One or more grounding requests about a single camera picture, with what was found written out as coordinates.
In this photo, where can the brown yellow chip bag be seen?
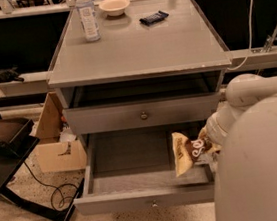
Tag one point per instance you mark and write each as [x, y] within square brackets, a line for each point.
[187, 152]

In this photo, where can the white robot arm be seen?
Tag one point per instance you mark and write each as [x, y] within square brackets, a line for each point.
[246, 178]

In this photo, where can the grey drawer cabinet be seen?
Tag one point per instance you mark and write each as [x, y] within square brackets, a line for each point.
[178, 57]

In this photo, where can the closed grey upper drawer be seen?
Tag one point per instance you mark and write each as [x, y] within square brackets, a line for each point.
[95, 119]

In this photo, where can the open grey middle drawer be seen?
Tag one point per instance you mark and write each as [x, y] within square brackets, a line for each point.
[134, 169]

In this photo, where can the cardboard box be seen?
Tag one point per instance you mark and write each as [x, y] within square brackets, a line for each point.
[58, 149]

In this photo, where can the dark blue snack bar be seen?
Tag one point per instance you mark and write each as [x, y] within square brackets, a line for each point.
[154, 18]

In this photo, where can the white paper bowl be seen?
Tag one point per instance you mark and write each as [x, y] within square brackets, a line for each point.
[114, 8]

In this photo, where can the clear plastic water bottle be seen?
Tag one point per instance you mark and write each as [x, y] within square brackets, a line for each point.
[86, 12]

